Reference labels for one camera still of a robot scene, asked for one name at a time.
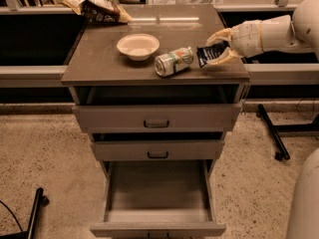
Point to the black stand leg left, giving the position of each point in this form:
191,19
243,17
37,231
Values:
40,200

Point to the white paper bowl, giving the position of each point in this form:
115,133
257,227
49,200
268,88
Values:
138,47

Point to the grey metal rail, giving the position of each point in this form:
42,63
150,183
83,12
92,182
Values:
260,75

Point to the grey drawer cabinet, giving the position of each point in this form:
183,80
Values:
99,75

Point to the middle grey drawer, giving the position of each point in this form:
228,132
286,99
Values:
157,150

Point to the brown chip bag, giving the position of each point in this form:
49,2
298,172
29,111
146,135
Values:
99,11

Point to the dark blue rxbar wrapper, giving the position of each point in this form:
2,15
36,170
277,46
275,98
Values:
205,54

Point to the crushed soda can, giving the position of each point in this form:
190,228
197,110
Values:
173,62

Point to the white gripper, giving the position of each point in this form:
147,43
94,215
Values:
246,38

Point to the bottom grey drawer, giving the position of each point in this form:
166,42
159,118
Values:
163,199

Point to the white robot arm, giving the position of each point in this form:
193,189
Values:
297,33

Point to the grey drawer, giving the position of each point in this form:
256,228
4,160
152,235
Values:
163,199
156,118
157,150

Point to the top grey drawer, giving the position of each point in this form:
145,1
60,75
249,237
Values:
156,118

